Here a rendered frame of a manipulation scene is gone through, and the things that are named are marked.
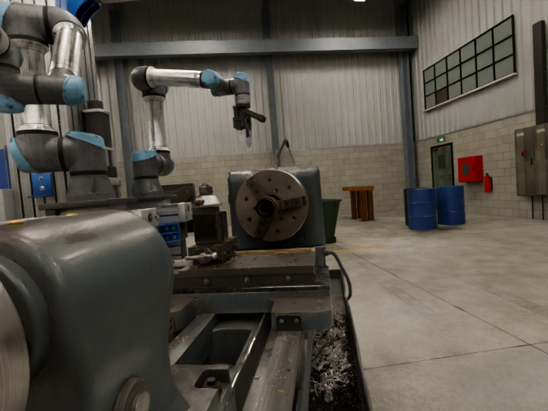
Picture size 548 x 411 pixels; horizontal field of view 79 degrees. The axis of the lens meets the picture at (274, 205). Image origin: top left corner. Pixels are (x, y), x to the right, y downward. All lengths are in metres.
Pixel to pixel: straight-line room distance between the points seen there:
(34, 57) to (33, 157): 0.32
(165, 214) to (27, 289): 1.43
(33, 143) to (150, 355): 1.03
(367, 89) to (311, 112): 2.23
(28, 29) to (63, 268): 1.19
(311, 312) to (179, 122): 11.38
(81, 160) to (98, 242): 0.98
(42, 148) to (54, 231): 1.01
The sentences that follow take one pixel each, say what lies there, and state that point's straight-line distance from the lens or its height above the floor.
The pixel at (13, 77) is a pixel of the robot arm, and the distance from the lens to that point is 1.10.
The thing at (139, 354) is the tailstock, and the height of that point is 1.02.
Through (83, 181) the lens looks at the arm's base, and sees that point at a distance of 1.26.
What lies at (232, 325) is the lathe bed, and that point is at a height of 0.84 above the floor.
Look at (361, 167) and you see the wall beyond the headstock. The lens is 12.45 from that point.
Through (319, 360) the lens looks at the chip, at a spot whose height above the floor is 0.56.
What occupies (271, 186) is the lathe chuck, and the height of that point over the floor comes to 1.16.
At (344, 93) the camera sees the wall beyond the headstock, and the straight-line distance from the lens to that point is 12.71.
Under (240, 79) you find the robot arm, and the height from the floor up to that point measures 1.69.
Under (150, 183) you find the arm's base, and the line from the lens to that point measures 1.71.
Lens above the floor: 1.16
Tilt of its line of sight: 3 degrees down
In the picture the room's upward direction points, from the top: 4 degrees counter-clockwise
